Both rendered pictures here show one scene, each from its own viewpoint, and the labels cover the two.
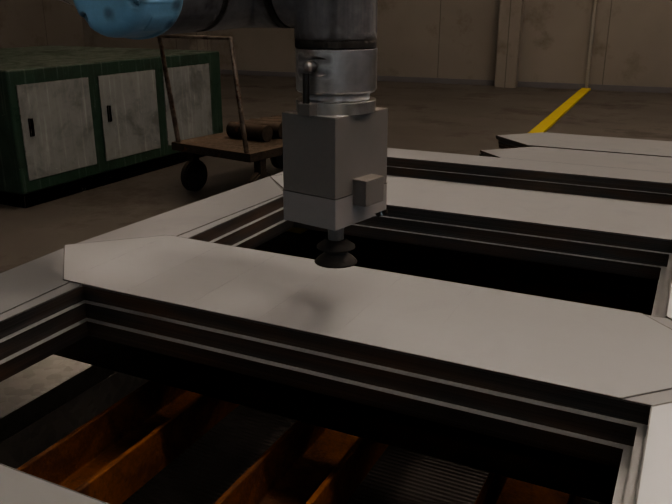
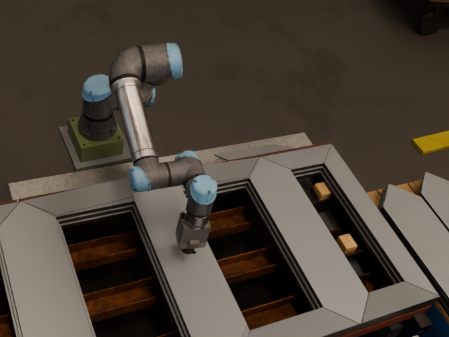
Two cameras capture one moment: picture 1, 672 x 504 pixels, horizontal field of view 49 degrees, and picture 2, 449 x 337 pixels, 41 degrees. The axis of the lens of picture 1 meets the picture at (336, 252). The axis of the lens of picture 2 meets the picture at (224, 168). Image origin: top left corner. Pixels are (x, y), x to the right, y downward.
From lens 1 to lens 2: 1.48 m
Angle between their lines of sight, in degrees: 35
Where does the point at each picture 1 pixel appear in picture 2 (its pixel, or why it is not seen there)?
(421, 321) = (190, 283)
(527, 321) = (214, 303)
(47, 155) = not seen: outside the picture
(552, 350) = (203, 317)
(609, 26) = not seen: outside the picture
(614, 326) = (231, 322)
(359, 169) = (193, 238)
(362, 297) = (190, 261)
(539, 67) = not seen: outside the picture
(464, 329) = (196, 293)
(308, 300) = (176, 252)
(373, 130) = (202, 231)
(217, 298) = (157, 234)
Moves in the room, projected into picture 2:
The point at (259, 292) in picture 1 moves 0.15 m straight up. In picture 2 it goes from (170, 239) to (176, 210)
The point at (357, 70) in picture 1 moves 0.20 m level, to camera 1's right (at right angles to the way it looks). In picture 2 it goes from (195, 221) to (247, 264)
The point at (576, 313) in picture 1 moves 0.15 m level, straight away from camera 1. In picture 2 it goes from (230, 310) to (270, 293)
